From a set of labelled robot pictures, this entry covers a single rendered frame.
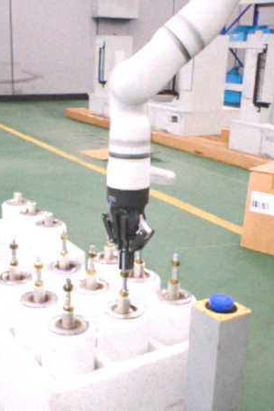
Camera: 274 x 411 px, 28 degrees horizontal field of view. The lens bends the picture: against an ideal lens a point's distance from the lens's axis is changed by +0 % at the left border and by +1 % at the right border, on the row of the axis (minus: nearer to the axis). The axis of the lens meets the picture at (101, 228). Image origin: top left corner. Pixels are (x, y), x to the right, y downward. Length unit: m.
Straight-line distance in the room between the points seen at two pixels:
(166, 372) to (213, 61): 3.46
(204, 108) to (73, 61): 3.65
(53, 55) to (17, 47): 0.49
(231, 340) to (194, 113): 3.42
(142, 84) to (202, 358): 0.45
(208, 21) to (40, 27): 6.63
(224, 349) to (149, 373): 0.17
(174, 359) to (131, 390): 0.10
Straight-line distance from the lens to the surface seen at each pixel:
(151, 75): 0.89
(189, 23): 0.92
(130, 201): 0.93
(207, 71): 4.30
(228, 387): 0.99
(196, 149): 3.97
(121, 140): 0.91
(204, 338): 0.94
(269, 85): 3.72
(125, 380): 1.01
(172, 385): 1.10
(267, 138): 3.56
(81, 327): 0.98
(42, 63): 7.52
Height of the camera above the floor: 0.72
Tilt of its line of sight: 18 degrees down
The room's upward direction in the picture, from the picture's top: 1 degrees clockwise
